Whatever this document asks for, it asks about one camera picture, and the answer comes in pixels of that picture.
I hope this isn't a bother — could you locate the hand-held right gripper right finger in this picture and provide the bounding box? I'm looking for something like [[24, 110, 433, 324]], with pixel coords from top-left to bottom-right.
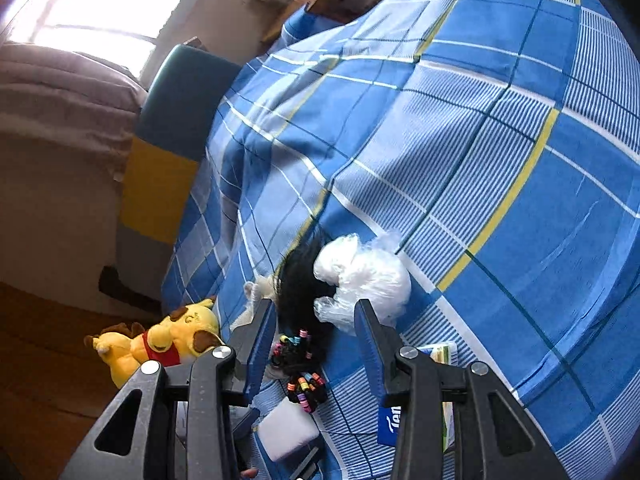
[[352, 299, 571, 480]]

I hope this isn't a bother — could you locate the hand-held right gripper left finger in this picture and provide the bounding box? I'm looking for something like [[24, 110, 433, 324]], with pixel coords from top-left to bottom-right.
[[60, 297, 278, 480]]

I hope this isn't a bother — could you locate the black hair wig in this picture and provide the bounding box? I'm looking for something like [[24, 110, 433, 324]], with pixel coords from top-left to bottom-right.
[[275, 232, 343, 366]]

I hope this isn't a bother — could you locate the white cotton in plastic bag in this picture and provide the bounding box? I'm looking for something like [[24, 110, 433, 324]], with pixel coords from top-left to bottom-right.
[[312, 231, 413, 333]]

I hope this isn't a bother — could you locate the white rectangular box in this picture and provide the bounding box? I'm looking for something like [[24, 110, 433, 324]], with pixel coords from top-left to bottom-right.
[[257, 402, 321, 461]]

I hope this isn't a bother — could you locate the blue tissue packet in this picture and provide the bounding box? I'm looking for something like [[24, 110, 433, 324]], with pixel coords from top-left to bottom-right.
[[377, 341, 460, 453]]

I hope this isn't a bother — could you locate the yellow plush toy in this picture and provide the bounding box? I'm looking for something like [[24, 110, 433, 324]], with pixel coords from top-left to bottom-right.
[[84, 296, 226, 390]]

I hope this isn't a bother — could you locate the blue yellow grey headboard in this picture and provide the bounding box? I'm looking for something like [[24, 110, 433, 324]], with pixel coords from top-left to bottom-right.
[[117, 44, 243, 246]]

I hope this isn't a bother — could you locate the blue plaid bedsheet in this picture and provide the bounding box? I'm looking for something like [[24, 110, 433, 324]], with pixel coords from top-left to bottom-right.
[[160, 0, 640, 480]]

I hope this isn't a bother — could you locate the pink patterned curtain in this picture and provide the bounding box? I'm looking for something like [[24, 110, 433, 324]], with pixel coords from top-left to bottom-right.
[[0, 42, 148, 181]]

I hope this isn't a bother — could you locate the window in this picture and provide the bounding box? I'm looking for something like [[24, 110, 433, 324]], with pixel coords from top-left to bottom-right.
[[5, 0, 216, 81]]

